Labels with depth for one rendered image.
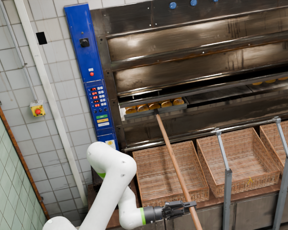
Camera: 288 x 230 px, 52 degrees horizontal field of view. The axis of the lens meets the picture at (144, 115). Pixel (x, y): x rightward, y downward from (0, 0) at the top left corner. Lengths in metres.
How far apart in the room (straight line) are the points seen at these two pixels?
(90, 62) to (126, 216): 1.12
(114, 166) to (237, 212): 1.66
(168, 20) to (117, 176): 1.30
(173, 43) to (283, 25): 0.87
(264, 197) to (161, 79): 1.30
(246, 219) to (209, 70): 1.35
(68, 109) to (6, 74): 0.51
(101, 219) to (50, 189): 1.65
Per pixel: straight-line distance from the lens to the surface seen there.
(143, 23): 2.22
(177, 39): 2.29
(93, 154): 1.42
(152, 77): 2.35
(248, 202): 2.73
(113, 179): 1.32
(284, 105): 3.00
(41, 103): 2.35
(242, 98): 2.73
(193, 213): 1.71
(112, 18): 2.18
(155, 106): 2.55
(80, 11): 2.11
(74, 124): 2.50
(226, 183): 2.37
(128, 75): 2.33
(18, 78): 2.35
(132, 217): 1.69
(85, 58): 2.21
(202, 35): 2.34
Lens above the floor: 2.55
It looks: 33 degrees down
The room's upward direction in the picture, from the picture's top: 8 degrees counter-clockwise
